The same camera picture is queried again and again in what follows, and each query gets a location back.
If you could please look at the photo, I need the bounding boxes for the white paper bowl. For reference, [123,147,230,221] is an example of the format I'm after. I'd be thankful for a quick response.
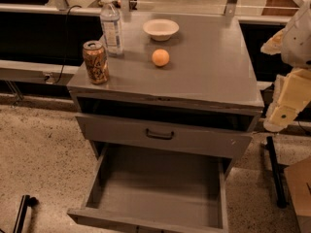
[143,19,179,42]

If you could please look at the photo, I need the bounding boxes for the patterned drink can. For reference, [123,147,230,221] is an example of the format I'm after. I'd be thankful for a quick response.
[83,41,109,84]

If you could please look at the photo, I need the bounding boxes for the black metal leg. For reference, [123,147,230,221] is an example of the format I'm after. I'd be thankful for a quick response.
[265,136,288,209]

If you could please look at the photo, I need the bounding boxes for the orange fruit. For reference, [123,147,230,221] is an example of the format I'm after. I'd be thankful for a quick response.
[152,49,170,67]

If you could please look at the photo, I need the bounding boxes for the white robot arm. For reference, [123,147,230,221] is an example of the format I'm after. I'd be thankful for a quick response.
[260,1,311,132]

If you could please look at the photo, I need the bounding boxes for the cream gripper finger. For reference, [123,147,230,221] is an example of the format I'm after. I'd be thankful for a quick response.
[263,68,311,132]
[260,29,284,55]

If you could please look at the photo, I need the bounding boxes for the black handle bottom left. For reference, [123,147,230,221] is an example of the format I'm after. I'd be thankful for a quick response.
[13,194,38,233]

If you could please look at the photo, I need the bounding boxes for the brown cardboard box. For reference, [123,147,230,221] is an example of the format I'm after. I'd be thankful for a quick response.
[285,157,311,233]

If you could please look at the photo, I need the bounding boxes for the open grey bottom drawer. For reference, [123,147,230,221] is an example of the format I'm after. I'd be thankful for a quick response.
[68,145,228,233]

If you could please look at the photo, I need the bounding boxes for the black cable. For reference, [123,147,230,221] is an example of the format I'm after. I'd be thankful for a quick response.
[52,4,84,85]

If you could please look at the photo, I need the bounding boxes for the clear plastic water bottle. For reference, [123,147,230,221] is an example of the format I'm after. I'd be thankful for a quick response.
[100,0,123,56]

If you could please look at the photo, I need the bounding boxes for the grey middle drawer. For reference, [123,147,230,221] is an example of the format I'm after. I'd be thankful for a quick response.
[76,113,252,158]

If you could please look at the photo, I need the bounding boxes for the grey metal drawer cabinet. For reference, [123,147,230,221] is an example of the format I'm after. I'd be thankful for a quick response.
[68,13,263,172]

